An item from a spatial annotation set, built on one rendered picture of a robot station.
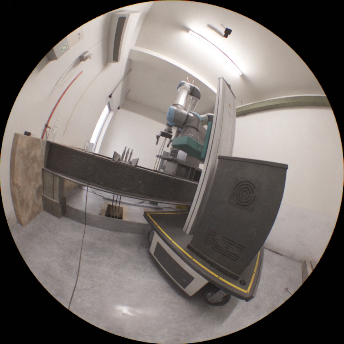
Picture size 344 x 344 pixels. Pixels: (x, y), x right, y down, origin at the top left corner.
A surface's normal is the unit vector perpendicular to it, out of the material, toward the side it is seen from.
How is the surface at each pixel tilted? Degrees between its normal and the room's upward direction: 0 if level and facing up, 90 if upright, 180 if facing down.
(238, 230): 90
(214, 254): 90
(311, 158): 90
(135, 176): 90
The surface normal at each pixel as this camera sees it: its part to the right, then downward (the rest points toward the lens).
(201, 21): -0.28, 0.96
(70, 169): 0.44, 0.11
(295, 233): -0.86, -0.25
